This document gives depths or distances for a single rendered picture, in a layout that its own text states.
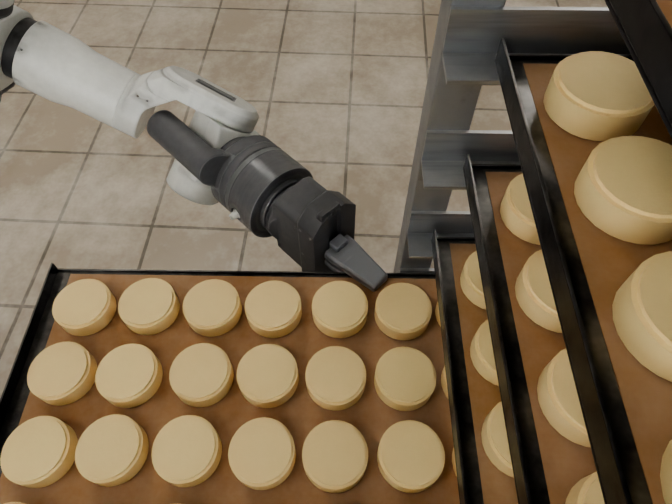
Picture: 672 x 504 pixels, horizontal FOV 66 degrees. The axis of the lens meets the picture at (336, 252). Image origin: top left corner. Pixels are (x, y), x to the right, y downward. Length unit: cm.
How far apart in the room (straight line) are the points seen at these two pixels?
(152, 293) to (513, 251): 31
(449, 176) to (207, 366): 24
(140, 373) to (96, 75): 31
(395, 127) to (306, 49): 57
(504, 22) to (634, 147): 11
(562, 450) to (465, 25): 23
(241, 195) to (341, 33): 189
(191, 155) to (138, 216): 124
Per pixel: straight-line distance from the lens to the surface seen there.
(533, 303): 32
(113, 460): 45
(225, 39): 240
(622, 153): 27
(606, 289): 24
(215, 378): 44
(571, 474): 30
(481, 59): 33
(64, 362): 49
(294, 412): 45
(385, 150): 186
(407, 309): 46
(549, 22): 34
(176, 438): 44
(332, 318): 45
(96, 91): 61
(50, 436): 47
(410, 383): 44
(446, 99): 36
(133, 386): 46
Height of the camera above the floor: 132
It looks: 56 degrees down
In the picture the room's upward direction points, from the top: straight up
